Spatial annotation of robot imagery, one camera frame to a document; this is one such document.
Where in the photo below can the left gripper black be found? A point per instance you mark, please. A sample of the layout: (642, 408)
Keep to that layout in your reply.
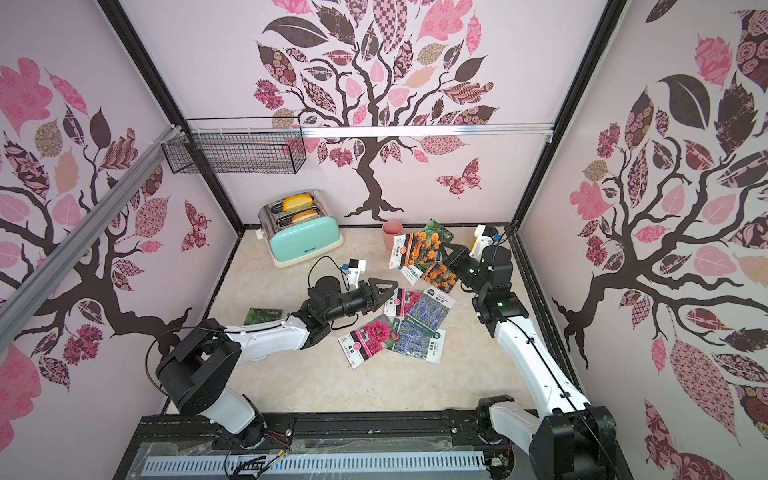
(371, 296)

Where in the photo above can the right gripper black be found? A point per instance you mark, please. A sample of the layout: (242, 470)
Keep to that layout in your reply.
(455, 261)

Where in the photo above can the hollyhock seed packet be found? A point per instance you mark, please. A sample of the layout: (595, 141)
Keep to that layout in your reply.
(401, 302)
(363, 343)

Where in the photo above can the marigold seed packet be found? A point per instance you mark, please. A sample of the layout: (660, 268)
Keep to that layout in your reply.
(419, 249)
(436, 274)

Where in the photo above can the lavender seed packet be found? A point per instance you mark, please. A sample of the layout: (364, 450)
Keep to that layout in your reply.
(418, 341)
(431, 309)

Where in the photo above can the green gourd seed packet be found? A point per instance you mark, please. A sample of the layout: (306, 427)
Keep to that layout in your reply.
(434, 229)

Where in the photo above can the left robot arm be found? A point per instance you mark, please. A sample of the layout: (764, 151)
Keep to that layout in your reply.
(196, 371)

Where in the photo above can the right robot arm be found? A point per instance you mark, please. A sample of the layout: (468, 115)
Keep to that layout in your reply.
(566, 437)

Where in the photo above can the pink cup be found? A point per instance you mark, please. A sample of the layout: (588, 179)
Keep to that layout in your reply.
(390, 230)

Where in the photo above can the toast slice front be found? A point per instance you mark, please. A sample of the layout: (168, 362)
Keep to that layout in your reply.
(305, 216)

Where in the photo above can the toast slice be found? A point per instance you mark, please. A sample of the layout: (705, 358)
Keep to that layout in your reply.
(305, 216)
(298, 202)

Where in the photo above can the mint green toaster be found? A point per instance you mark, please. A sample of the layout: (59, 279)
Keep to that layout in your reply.
(292, 244)

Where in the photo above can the toast slice rear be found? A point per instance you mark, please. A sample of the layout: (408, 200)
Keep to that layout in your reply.
(298, 202)

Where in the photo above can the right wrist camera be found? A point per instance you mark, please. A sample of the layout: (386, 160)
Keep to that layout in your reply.
(484, 236)

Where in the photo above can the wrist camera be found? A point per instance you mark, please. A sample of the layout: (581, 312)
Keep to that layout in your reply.
(352, 272)
(484, 236)

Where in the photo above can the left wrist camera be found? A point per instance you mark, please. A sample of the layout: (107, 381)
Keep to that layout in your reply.
(352, 272)

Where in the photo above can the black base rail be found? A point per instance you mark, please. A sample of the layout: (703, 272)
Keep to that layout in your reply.
(320, 433)

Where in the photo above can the black wire basket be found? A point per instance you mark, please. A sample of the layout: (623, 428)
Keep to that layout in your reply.
(238, 145)

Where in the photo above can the white slotted cable duct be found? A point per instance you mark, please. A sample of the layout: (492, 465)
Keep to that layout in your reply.
(222, 467)

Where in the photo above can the aluminium rail left wall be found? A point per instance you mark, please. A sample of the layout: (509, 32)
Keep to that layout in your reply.
(28, 298)

